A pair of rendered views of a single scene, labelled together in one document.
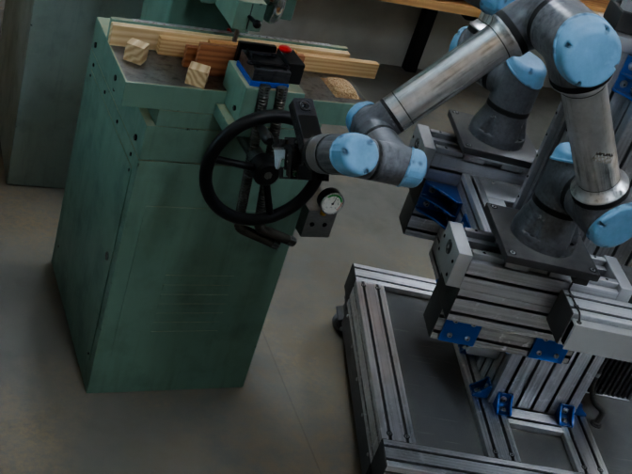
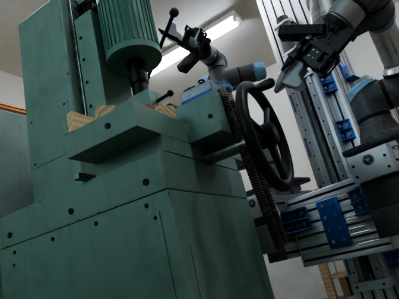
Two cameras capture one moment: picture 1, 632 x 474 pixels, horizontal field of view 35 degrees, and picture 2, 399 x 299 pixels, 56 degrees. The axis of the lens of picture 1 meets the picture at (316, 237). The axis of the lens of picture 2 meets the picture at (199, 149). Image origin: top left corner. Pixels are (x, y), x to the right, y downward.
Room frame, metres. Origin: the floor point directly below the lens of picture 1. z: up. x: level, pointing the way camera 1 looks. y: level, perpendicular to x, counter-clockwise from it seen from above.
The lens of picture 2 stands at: (1.28, 0.77, 0.53)
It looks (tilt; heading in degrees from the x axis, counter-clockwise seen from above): 18 degrees up; 328
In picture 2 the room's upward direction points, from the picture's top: 13 degrees counter-clockwise
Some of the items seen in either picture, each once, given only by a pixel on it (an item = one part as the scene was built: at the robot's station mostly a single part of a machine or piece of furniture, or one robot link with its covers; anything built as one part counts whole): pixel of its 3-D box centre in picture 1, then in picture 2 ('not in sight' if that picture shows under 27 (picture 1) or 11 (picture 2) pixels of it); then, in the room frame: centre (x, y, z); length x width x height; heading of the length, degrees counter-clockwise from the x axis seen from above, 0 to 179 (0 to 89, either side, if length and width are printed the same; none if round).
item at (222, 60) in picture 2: not in sight; (215, 60); (2.36, -0.09, 1.33); 0.11 x 0.08 x 0.09; 121
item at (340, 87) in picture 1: (341, 85); not in sight; (2.29, 0.06, 0.91); 0.10 x 0.07 x 0.02; 31
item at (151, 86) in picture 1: (244, 94); (187, 146); (2.15, 0.26, 0.87); 0.61 x 0.30 x 0.06; 121
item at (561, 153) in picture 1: (574, 176); (369, 99); (2.04, -0.48, 0.98); 0.13 x 0.12 x 0.14; 28
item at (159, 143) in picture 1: (201, 90); (128, 207); (2.34, 0.39, 0.76); 0.57 x 0.45 x 0.09; 31
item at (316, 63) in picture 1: (272, 57); not in sight; (2.29, 0.24, 0.92); 0.57 x 0.02 x 0.04; 121
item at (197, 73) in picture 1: (197, 74); (164, 115); (2.05, 0.36, 0.92); 0.04 x 0.04 x 0.04; 6
